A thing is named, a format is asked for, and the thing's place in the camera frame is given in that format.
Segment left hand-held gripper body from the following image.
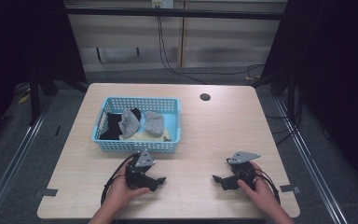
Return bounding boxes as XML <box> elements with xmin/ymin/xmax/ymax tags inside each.
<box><xmin>124</xmin><ymin>149</ymin><xmax>157</xmax><ymax>191</ymax></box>

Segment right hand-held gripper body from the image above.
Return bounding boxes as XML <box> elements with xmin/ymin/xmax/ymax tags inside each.
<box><xmin>226</xmin><ymin>150</ymin><xmax>261</xmax><ymax>185</ymax></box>

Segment black sock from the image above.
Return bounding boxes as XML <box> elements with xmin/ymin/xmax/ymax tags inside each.
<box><xmin>99</xmin><ymin>107</ymin><xmax>143</xmax><ymax>141</ymax></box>

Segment black horizontal bar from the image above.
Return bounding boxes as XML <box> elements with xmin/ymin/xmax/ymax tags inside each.
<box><xmin>64</xmin><ymin>7</ymin><xmax>289</xmax><ymax>21</ymax></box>

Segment black power cable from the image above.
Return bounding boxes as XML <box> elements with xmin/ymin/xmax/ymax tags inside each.
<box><xmin>157</xmin><ymin>7</ymin><xmax>209</xmax><ymax>85</ymax></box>
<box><xmin>158</xmin><ymin>7</ymin><xmax>266</xmax><ymax>77</ymax></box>

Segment metal floor rail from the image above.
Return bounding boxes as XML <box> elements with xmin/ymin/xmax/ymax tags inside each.
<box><xmin>0</xmin><ymin>101</ymin><xmax>54</xmax><ymax>224</ymax></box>
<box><xmin>274</xmin><ymin>97</ymin><xmax>350</xmax><ymax>224</ymax></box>

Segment yellow tape piece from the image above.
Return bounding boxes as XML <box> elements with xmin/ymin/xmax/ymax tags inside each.
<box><xmin>17</xmin><ymin>94</ymin><xmax>32</xmax><ymax>105</ymax></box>

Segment cream sock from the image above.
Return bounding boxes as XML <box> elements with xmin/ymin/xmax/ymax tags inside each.
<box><xmin>119</xmin><ymin>127</ymin><xmax>172</xmax><ymax>143</ymax></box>

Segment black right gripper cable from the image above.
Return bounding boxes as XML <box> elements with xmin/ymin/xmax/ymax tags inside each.
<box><xmin>254</xmin><ymin>169</ymin><xmax>282</xmax><ymax>205</ymax></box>

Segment person's right hand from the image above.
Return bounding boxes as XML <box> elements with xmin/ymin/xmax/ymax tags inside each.
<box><xmin>237</xmin><ymin>161</ymin><xmax>281</xmax><ymax>211</ymax></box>

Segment person's left hand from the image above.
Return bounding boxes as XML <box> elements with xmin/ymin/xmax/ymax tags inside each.
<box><xmin>106</xmin><ymin>162</ymin><xmax>151</xmax><ymax>208</ymax></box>

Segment white wall socket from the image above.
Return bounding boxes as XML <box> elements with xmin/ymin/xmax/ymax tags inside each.
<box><xmin>151</xmin><ymin>0</ymin><xmax>175</xmax><ymax>9</ymax></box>

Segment grey sock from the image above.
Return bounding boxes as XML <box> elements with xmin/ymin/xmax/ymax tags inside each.
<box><xmin>117</xmin><ymin>107</ymin><xmax>142</xmax><ymax>139</ymax></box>
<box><xmin>143</xmin><ymin>110</ymin><xmax>166</xmax><ymax>136</ymax></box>

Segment grey tape strip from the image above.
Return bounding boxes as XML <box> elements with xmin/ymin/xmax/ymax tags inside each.
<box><xmin>34</xmin><ymin>188</ymin><xmax>59</xmax><ymax>199</ymax></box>
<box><xmin>280</xmin><ymin>184</ymin><xmax>301</xmax><ymax>194</ymax></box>

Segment light blue plastic basket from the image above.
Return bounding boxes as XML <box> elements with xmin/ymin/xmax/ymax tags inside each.
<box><xmin>91</xmin><ymin>96</ymin><xmax>182</xmax><ymax>154</ymax></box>

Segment black metal stand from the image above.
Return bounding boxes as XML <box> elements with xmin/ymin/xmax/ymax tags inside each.
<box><xmin>251</xmin><ymin>70</ymin><xmax>300</xmax><ymax>126</ymax></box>
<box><xmin>27</xmin><ymin>70</ymin><xmax>89</xmax><ymax>127</ymax></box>

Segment black floor cables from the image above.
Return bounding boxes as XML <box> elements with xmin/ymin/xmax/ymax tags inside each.
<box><xmin>266</xmin><ymin>89</ymin><xmax>304</xmax><ymax>147</ymax></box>

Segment black curtain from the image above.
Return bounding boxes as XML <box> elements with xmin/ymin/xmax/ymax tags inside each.
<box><xmin>0</xmin><ymin>0</ymin><xmax>87</xmax><ymax>150</ymax></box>
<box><xmin>260</xmin><ymin>0</ymin><xmax>358</xmax><ymax>195</ymax></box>

